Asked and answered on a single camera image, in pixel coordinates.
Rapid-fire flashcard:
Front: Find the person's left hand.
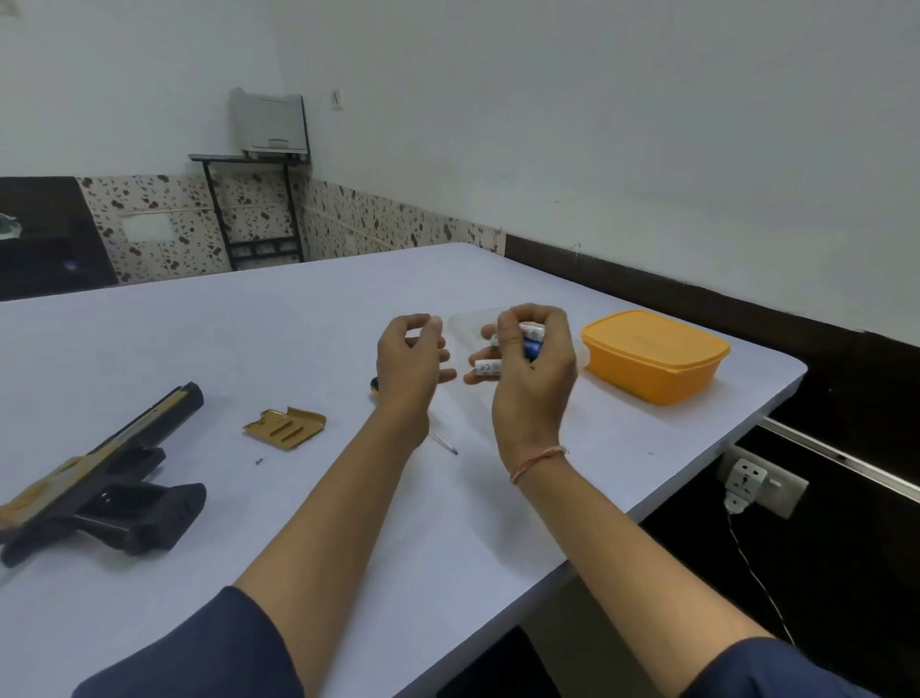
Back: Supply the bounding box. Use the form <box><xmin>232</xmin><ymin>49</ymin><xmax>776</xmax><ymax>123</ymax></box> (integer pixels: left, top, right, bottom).
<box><xmin>370</xmin><ymin>314</ymin><xmax>458</xmax><ymax>450</ymax></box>

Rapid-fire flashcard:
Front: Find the person's right hand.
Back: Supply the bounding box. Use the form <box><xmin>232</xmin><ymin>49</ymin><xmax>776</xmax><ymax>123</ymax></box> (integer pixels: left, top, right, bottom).
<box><xmin>463</xmin><ymin>303</ymin><xmax>579</xmax><ymax>473</ymax></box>

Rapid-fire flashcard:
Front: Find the person's left forearm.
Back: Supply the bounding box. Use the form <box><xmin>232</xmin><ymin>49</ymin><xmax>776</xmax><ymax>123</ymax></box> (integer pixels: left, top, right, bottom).
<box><xmin>234</xmin><ymin>416</ymin><xmax>431</xmax><ymax>698</ymax></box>

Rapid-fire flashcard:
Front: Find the person's right forearm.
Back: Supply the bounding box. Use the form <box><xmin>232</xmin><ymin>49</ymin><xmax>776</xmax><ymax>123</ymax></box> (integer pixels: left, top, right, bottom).
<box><xmin>512</xmin><ymin>452</ymin><xmax>773</xmax><ymax>698</ymax></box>

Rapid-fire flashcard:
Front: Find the clear plastic lid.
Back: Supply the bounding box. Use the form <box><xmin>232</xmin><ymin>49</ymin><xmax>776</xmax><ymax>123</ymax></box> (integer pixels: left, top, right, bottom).
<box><xmin>447</xmin><ymin>307</ymin><xmax>592</xmax><ymax>378</ymax></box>

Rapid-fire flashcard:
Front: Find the orange plastic container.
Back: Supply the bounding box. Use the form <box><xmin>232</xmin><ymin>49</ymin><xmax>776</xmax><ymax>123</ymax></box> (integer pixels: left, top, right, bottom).
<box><xmin>580</xmin><ymin>310</ymin><xmax>732</xmax><ymax>407</ymax></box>

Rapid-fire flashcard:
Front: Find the gold battery cover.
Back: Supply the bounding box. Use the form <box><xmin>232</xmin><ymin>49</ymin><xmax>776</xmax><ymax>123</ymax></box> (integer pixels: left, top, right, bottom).
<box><xmin>242</xmin><ymin>407</ymin><xmax>327</xmax><ymax>452</ymax></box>

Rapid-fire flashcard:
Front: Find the black metal stand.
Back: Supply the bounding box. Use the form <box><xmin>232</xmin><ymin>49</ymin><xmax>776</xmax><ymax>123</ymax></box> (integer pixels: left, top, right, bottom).
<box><xmin>188</xmin><ymin>152</ymin><xmax>311</xmax><ymax>272</ymax></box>

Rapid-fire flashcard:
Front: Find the grey printer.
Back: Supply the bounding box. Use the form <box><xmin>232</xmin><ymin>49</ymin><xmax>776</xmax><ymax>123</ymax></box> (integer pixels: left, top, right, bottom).
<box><xmin>229</xmin><ymin>88</ymin><xmax>311</xmax><ymax>160</ymax></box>

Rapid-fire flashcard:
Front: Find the white plug adapter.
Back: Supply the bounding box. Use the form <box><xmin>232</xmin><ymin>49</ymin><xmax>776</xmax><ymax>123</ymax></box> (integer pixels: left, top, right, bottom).
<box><xmin>723</xmin><ymin>459</ymin><xmax>769</xmax><ymax>515</ymax></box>

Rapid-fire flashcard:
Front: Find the black and gold toy gun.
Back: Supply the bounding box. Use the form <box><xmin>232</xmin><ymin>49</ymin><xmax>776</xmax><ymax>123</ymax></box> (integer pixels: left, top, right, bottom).
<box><xmin>0</xmin><ymin>382</ymin><xmax>208</xmax><ymax>569</ymax></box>

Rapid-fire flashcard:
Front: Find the dark wooden cabinet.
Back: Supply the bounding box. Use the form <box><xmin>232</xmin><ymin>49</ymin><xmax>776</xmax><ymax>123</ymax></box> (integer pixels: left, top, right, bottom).
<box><xmin>0</xmin><ymin>176</ymin><xmax>120</xmax><ymax>302</ymax></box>

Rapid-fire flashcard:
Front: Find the dark blue left sleeve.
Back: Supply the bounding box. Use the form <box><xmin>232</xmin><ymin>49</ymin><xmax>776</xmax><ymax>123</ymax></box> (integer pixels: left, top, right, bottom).
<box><xmin>72</xmin><ymin>586</ymin><xmax>306</xmax><ymax>698</ymax></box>

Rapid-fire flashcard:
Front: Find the dark blue sleeve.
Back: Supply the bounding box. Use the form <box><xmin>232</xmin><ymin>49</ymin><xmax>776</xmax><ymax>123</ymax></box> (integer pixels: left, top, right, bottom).
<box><xmin>72</xmin><ymin>586</ymin><xmax>306</xmax><ymax>698</ymax></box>
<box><xmin>679</xmin><ymin>636</ymin><xmax>879</xmax><ymax>698</ymax></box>

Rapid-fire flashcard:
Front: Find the dark blue right sleeve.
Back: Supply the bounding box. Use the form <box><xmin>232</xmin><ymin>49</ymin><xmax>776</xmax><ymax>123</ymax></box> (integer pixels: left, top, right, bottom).
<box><xmin>679</xmin><ymin>636</ymin><xmax>879</xmax><ymax>698</ymax></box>

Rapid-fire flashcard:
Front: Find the yellow-handled screwdriver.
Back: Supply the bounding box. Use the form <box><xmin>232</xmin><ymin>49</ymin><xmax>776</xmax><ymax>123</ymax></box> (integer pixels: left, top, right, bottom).
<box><xmin>369</xmin><ymin>375</ymin><xmax>460</xmax><ymax>456</ymax></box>

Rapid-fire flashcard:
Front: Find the pink thread bracelet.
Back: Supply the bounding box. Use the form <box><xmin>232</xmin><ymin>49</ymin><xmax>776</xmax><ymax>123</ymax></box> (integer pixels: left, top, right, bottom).
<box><xmin>509</xmin><ymin>445</ymin><xmax>569</xmax><ymax>485</ymax></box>

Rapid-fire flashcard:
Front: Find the white wall plate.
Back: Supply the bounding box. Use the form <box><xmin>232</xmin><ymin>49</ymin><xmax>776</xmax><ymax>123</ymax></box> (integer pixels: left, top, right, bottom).
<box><xmin>121</xmin><ymin>213</ymin><xmax>175</xmax><ymax>243</ymax></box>

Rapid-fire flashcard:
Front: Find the white wall socket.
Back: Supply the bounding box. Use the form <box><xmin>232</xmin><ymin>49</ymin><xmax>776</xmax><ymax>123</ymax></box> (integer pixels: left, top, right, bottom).
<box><xmin>716</xmin><ymin>446</ymin><xmax>809</xmax><ymax>520</ymax></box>

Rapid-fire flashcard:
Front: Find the metal rail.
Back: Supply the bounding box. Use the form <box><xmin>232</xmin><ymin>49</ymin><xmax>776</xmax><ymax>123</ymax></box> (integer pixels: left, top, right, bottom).
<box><xmin>756</xmin><ymin>416</ymin><xmax>920</xmax><ymax>505</ymax></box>

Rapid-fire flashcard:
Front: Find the black and white cable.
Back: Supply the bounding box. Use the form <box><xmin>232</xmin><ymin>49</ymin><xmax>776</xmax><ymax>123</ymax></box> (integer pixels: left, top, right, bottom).
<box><xmin>726</xmin><ymin>512</ymin><xmax>796</xmax><ymax>646</ymax></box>

